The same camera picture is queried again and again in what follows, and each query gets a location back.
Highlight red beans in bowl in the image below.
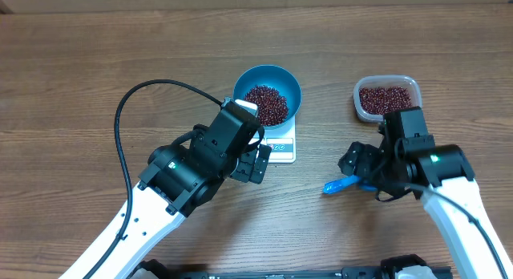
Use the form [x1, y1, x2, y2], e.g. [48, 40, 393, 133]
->
[244, 85, 289, 126]

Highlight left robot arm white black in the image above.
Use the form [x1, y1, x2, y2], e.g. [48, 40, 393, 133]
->
[63, 99, 271, 278]

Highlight blue bowl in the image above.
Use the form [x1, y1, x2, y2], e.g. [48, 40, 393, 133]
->
[232, 65, 302, 125]

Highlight clear plastic container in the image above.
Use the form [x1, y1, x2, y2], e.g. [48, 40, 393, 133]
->
[353, 75, 422, 123]

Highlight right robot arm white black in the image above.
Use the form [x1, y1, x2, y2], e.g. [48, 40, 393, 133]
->
[338, 107, 512, 278]

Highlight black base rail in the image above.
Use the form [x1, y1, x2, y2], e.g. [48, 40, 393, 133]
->
[128, 254, 454, 279]

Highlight white kitchen scale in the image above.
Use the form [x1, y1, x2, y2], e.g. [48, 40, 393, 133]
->
[261, 116, 297, 164]

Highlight blue plastic scoop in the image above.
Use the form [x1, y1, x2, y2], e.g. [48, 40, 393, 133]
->
[322, 176, 377, 195]

